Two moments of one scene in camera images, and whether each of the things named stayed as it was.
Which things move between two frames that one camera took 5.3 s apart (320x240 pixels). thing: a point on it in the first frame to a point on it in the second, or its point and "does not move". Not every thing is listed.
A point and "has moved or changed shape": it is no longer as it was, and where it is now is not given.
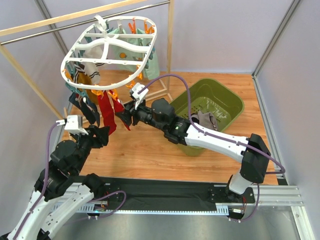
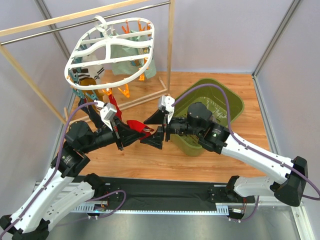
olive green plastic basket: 209,95 does not move
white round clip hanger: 110,53 does not move
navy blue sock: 89,110 has moved or changed shape
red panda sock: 107,113 to 139,126
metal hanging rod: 84,23 does not move
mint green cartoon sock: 153,71 to 151,72
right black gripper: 133,115 to 165,129
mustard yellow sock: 83,78 to 91,94
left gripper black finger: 101,136 to 129,137
